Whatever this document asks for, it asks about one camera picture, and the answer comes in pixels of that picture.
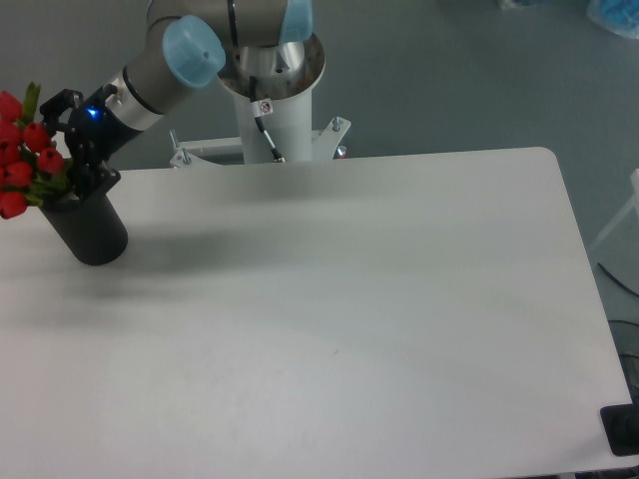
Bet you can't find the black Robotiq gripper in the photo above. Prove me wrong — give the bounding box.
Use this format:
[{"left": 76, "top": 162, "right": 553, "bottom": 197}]
[{"left": 39, "top": 89, "right": 141, "bottom": 201}]

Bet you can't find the red tulip bouquet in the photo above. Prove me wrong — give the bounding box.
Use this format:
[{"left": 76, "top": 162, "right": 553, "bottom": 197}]
[{"left": 1, "top": 82, "right": 72, "bottom": 221}]

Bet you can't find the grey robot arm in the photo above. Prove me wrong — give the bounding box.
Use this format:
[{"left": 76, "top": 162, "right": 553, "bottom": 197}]
[{"left": 33, "top": 1, "right": 317, "bottom": 205}]

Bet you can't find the black cylindrical vase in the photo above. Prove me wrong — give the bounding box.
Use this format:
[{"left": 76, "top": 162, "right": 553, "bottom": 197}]
[{"left": 40, "top": 195, "right": 129, "bottom": 266}]

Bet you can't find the blue plastic bag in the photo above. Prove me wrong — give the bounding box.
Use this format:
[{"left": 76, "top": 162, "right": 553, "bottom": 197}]
[{"left": 586, "top": 0, "right": 638, "bottom": 40}]

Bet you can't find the black device at table edge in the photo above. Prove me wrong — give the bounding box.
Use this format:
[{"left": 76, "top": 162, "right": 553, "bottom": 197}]
[{"left": 600, "top": 403, "right": 638, "bottom": 457}]

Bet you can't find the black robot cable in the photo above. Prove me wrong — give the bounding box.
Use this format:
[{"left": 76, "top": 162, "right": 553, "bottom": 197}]
[{"left": 249, "top": 75, "right": 287, "bottom": 164}]

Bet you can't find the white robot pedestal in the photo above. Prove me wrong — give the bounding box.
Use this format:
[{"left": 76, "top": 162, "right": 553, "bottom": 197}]
[{"left": 170, "top": 35, "right": 351, "bottom": 169}]

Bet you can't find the black cable on floor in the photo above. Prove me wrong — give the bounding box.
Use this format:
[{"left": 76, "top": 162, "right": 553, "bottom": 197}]
[{"left": 596, "top": 261, "right": 639, "bottom": 296}]

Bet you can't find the white frame at right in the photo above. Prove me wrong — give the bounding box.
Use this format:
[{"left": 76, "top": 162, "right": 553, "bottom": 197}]
[{"left": 587, "top": 170, "right": 638, "bottom": 252}]

